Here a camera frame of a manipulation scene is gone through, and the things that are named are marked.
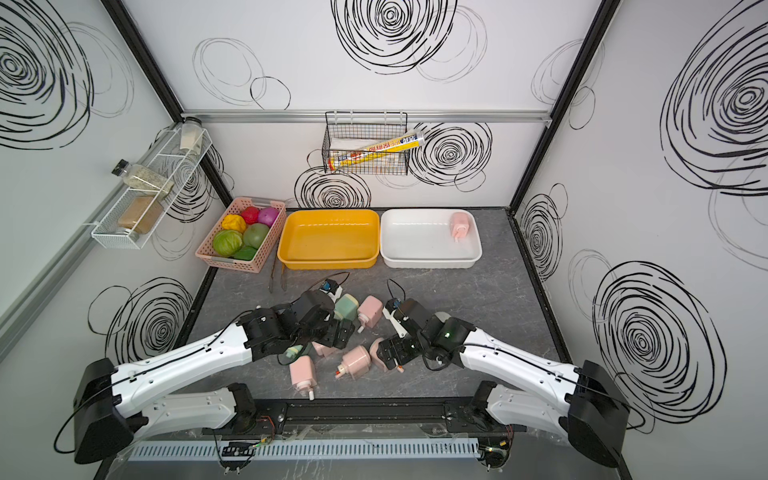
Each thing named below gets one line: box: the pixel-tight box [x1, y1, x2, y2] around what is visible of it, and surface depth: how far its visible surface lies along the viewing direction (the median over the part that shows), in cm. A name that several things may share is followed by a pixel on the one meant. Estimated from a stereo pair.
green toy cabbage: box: [213, 229, 243, 257], surface depth 104 cm
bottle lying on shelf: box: [111, 159, 174, 200], surface depth 73 cm
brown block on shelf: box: [118, 196, 163, 234], surface depth 69 cm
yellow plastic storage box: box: [277, 209, 381, 270], surface depth 113 cm
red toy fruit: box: [241, 206, 259, 225], surface depth 114 cm
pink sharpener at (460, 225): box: [450, 212, 470, 242], surface depth 110 cm
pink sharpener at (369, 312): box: [357, 295, 383, 333], surface depth 87 cm
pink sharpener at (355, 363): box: [335, 345, 371, 380], surface depth 77 cm
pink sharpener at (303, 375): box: [289, 355, 317, 401], surface depth 75 cm
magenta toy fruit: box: [258, 207, 280, 228], surface depth 113 cm
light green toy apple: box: [243, 223, 269, 249], surface depth 104 cm
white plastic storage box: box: [380, 208, 483, 269], surface depth 111 cm
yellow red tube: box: [327, 130, 426, 171], surface depth 86 cm
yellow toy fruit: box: [222, 214, 247, 233], surface depth 110 cm
